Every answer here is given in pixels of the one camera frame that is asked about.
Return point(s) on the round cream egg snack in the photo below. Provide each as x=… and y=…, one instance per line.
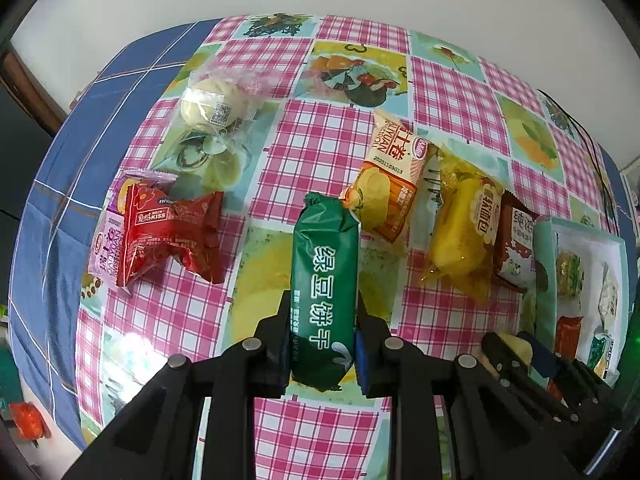
x=517, y=347

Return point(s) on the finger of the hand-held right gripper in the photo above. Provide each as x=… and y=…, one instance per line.
x=495, y=352
x=540, y=357

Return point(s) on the red snack packet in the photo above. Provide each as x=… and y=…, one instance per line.
x=170, y=230

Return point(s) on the blue checked cloth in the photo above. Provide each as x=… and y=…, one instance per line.
x=60, y=200

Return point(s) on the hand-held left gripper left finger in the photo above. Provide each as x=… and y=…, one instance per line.
x=285, y=350

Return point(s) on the brown milk biscuit packet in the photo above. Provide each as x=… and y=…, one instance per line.
x=515, y=245

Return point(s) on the orange chip packet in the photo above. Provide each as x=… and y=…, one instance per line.
x=390, y=185

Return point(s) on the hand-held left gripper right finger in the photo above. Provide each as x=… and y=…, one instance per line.
x=361, y=355

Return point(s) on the yellow bread packet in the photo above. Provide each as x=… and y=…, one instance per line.
x=462, y=230

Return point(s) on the brown wooden frame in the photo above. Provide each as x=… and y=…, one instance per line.
x=27, y=92

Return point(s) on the pink plaid picture tablecloth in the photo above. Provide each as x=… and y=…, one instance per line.
x=320, y=135

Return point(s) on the pink snack packet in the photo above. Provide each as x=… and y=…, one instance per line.
x=105, y=240

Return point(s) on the red plastic object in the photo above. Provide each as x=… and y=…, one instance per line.
x=27, y=420

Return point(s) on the green biscuit packet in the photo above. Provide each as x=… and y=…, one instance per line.
x=325, y=300

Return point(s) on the light green cardboard box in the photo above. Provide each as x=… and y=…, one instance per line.
x=545, y=260

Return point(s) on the clear packet with white bun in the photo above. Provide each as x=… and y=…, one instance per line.
x=215, y=105

